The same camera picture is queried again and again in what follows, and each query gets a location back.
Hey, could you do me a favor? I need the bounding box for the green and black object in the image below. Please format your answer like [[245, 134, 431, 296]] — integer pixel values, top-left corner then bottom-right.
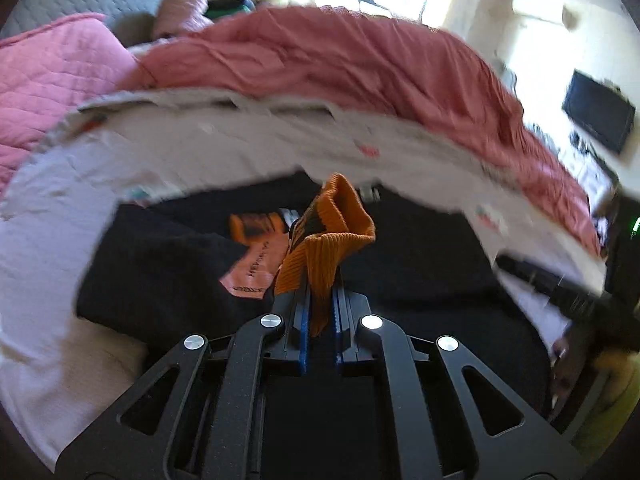
[[206, 0, 257, 17]]

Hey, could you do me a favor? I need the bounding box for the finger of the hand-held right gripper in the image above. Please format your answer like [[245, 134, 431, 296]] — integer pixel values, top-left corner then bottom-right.
[[494, 254, 601, 320]]

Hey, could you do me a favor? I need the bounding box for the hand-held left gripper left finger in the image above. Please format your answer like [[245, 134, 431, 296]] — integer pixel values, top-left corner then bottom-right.
[[54, 285, 312, 480]]

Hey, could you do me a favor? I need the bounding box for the pink quilted pillow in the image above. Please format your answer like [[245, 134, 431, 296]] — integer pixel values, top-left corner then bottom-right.
[[0, 12, 139, 186]]

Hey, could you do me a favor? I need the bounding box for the printed pinkish bed sheet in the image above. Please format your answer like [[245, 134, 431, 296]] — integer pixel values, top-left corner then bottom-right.
[[0, 87, 608, 471]]

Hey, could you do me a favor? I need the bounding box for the orange black patterned sock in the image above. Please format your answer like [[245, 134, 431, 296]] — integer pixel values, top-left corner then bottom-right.
[[274, 173, 377, 337], [219, 211, 292, 301]]

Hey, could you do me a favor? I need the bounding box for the black garment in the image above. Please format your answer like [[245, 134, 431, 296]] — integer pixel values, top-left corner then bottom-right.
[[75, 170, 555, 423]]

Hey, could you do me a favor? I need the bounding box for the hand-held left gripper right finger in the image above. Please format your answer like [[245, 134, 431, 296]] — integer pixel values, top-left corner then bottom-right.
[[332, 285, 587, 480]]

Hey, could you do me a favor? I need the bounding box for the yellow-green cloth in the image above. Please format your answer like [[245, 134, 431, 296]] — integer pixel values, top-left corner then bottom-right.
[[570, 350, 640, 467]]

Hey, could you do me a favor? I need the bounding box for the salmon red duvet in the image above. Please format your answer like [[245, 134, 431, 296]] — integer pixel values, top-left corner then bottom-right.
[[120, 4, 603, 257]]

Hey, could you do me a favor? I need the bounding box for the person's right hand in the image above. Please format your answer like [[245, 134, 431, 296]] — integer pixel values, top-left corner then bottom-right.
[[550, 327, 607, 413]]

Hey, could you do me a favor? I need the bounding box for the white dresser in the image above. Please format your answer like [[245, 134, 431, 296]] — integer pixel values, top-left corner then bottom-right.
[[525, 120, 622, 213]]

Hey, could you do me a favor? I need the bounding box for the black flat screen television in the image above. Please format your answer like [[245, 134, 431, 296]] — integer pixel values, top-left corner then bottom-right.
[[561, 70, 637, 156]]

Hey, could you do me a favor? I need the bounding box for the brownish pink pillow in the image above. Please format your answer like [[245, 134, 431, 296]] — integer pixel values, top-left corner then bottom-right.
[[152, 0, 214, 39]]

